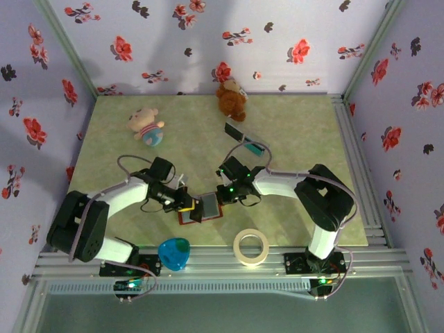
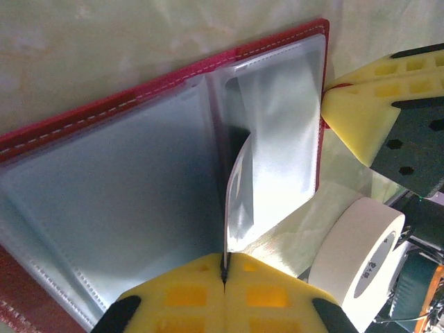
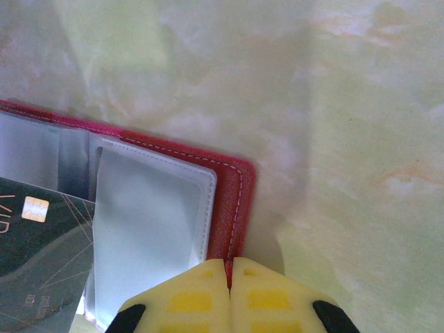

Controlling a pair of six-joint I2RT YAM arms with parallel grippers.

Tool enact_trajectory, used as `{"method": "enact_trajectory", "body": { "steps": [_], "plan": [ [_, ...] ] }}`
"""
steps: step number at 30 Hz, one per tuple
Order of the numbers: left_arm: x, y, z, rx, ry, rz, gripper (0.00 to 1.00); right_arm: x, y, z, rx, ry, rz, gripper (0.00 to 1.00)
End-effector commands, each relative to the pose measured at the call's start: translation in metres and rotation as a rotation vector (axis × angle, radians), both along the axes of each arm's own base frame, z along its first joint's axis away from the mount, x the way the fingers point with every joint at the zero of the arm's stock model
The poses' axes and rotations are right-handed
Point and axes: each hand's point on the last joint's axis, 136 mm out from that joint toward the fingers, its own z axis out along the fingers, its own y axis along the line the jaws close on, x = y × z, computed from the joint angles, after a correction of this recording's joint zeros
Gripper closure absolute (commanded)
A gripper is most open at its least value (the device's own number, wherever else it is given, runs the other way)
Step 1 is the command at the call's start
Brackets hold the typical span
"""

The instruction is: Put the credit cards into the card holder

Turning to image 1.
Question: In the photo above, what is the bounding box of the blue translucent plastic toy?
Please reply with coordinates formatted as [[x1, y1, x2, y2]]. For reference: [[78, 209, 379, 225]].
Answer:
[[157, 237, 191, 272]]

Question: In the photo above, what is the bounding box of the aluminium long frame rail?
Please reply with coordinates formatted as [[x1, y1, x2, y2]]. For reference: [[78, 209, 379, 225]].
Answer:
[[33, 245, 416, 278]]

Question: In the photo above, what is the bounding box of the pink striped plush doll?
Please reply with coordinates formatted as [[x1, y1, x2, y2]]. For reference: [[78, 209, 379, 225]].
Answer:
[[125, 107, 166, 148]]

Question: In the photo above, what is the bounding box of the controller board green light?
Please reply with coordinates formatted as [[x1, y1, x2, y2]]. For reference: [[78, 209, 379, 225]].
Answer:
[[113, 279, 145, 293], [309, 275, 334, 296]]

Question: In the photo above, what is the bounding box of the lavender left base cable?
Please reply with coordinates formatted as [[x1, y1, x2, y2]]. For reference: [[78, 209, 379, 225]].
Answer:
[[115, 273, 157, 303]]

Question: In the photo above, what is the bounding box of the left controller board green light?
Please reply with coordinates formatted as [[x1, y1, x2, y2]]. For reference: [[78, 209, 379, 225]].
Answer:
[[113, 279, 145, 293]]

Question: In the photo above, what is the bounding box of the lavender right base cable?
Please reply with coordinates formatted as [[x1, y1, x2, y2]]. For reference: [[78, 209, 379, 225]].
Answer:
[[308, 242, 355, 301]]

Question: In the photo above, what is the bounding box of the aluminium corner post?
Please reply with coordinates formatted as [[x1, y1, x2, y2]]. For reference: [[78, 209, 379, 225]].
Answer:
[[341, 0, 407, 102], [33, 0, 99, 102]]

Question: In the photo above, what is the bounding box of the aluminium side frame rail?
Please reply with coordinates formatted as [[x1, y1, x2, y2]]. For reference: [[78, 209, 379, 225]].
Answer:
[[331, 94, 395, 248]]

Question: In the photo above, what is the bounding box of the lavender base cable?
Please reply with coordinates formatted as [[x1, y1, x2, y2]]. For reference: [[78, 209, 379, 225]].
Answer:
[[115, 273, 157, 303], [308, 242, 355, 301]]

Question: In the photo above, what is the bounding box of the cream masking tape roll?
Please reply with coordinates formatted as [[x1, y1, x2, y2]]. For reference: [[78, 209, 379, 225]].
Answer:
[[232, 228, 270, 268]]

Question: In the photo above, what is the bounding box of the lavender right arm cable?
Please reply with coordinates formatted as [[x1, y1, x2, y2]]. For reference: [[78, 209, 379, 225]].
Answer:
[[225, 140, 358, 230]]

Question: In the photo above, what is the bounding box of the right controller board green light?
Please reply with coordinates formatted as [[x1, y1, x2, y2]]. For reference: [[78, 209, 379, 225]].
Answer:
[[309, 275, 334, 296]]

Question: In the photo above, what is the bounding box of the lavender left arm cable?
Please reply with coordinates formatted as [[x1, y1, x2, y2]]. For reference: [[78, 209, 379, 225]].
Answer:
[[69, 155, 157, 263]]

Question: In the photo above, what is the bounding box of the white slotted cable duct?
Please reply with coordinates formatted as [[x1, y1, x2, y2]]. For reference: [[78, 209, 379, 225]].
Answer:
[[46, 280, 311, 296]]

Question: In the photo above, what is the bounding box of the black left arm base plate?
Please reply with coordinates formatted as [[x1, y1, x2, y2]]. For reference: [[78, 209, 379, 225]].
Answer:
[[99, 254, 162, 278]]

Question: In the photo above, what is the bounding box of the brown teddy bear plush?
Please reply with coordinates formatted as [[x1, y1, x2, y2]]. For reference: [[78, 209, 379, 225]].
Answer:
[[215, 79, 249, 123]]

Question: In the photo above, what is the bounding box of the teal credit card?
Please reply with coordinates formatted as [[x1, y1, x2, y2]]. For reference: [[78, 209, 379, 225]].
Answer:
[[242, 136, 272, 157]]

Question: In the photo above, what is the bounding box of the red leather card holder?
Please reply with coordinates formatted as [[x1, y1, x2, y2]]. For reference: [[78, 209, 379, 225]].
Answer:
[[177, 192, 225, 226]]

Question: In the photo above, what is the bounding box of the lavender arm cable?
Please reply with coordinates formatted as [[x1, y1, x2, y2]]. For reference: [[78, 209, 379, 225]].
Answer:
[[225, 140, 358, 230], [69, 155, 157, 263]]

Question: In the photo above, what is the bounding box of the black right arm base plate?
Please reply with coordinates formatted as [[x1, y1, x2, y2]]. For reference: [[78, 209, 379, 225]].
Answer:
[[283, 252, 348, 275]]

